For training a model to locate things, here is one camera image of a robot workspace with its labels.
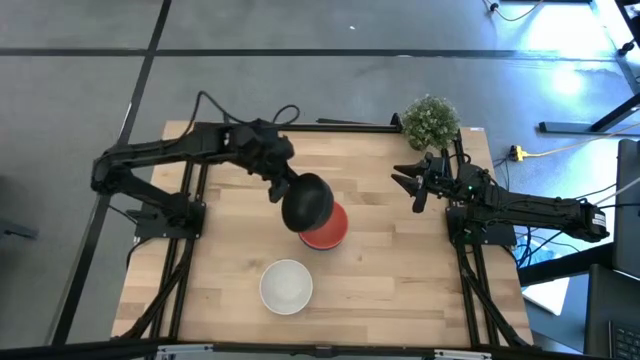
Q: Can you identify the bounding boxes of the orange-red bowl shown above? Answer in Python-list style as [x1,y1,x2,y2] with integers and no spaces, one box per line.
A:
[298,200,350,251]

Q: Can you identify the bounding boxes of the black aluminium table frame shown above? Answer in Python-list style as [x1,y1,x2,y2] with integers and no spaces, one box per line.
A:
[119,112,534,351]

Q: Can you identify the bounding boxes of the orange cable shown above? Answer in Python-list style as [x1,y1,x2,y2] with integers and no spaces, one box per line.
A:
[527,122,640,157]

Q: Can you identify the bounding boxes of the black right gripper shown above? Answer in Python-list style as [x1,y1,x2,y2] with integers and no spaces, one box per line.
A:
[390,151,464,215]

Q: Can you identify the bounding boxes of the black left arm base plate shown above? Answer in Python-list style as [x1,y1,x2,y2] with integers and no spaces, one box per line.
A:
[133,198,207,240]

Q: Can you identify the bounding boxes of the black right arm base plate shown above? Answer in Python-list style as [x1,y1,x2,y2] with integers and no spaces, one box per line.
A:
[445,204,518,247]

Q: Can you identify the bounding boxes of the black overhead rig bar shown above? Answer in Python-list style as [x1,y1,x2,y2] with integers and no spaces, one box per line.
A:
[0,338,640,360]

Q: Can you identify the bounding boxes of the black bowl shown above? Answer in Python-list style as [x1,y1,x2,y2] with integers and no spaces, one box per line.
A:
[280,172,335,234]

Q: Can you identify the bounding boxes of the dark monitor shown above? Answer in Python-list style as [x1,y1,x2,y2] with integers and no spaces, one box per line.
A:
[612,138,640,280]

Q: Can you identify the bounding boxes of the white paper sheet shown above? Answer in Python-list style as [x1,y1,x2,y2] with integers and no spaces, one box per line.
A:
[521,274,572,317]

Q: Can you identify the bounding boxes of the black keyboard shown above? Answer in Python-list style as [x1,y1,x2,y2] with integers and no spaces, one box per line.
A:
[608,319,640,360]

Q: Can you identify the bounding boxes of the black floor cable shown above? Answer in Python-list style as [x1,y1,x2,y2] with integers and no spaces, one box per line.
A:
[481,0,545,23]

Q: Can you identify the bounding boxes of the small green potted plant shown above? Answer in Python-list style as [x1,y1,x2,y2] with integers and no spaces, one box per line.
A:
[400,94,461,153]

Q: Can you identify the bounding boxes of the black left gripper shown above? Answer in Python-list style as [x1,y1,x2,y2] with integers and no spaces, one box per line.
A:
[230,118,304,204]

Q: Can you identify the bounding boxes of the white bowl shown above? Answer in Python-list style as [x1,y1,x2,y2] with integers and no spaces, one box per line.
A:
[258,258,315,316]

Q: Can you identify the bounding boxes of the black desk leg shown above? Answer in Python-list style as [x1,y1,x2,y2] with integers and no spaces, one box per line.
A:
[538,93,640,136]

